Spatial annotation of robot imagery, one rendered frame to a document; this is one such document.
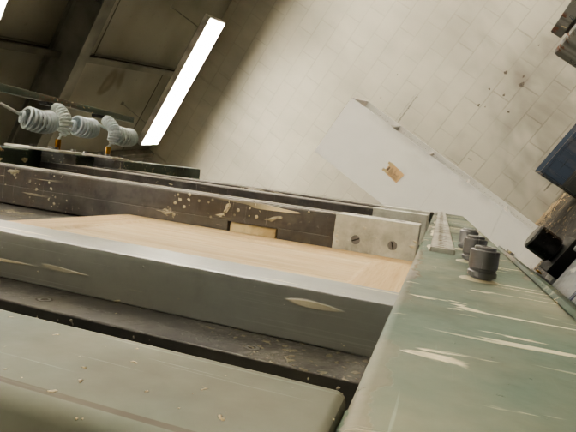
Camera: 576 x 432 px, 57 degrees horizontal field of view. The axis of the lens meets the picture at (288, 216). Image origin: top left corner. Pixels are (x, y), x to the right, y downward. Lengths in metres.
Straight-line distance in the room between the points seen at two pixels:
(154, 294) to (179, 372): 0.25
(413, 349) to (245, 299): 0.18
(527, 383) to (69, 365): 0.17
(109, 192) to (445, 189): 3.84
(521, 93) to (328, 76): 2.06
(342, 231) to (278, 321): 0.43
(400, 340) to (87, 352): 0.14
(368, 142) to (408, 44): 1.73
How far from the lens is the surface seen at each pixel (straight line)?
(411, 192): 4.62
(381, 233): 0.79
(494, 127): 5.94
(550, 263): 0.82
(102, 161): 1.82
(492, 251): 0.48
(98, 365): 0.18
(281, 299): 0.39
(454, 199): 4.59
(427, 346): 0.25
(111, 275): 0.45
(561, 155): 4.92
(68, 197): 1.01
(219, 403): 0.16
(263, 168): 6.52
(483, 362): 0.25
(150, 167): 2.17
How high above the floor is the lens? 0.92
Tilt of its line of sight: 11 degrees up
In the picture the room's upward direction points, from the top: 51 degrees counter-clockwise
